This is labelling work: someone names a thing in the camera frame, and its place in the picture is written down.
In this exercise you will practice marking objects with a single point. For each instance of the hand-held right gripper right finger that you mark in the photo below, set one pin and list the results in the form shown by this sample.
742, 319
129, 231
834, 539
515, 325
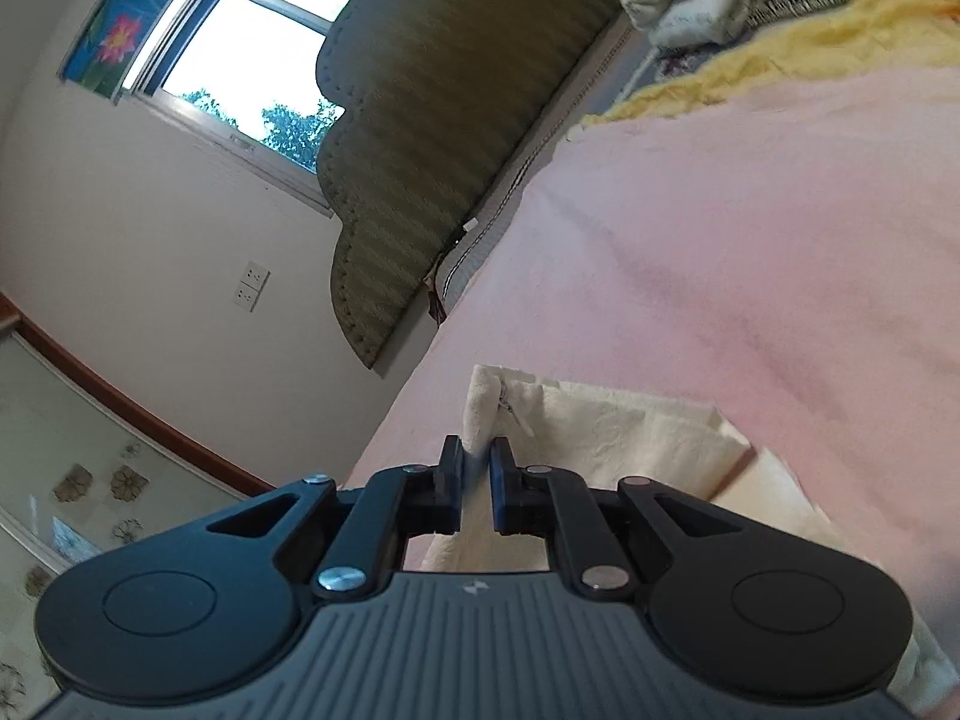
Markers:
501, 491

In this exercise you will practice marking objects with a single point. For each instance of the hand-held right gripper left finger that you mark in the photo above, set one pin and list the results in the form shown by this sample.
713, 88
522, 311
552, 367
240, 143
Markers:
450, 491

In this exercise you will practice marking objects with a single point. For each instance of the cream pants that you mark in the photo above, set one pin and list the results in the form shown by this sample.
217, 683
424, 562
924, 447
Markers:
622, 427

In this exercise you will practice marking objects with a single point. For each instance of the grey pillow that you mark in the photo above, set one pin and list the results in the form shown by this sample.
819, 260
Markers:
480, 232

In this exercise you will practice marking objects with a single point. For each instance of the pink blanket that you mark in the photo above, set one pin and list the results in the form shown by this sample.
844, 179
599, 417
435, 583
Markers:
712, 240

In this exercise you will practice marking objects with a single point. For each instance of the olive striped headboard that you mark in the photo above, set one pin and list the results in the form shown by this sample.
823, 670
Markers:
450, 75

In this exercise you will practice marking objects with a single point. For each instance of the window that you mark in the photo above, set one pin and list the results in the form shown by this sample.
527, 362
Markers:
247, 37

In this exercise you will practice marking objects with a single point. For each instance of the flower print curtain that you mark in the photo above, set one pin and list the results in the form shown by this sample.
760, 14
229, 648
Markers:
120, 37

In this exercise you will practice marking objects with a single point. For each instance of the yellow blanket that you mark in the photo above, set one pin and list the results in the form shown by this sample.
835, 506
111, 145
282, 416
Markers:
825, 30

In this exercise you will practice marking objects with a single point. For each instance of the white wall socket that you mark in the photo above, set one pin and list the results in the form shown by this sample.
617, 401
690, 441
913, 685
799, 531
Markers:
253, 286

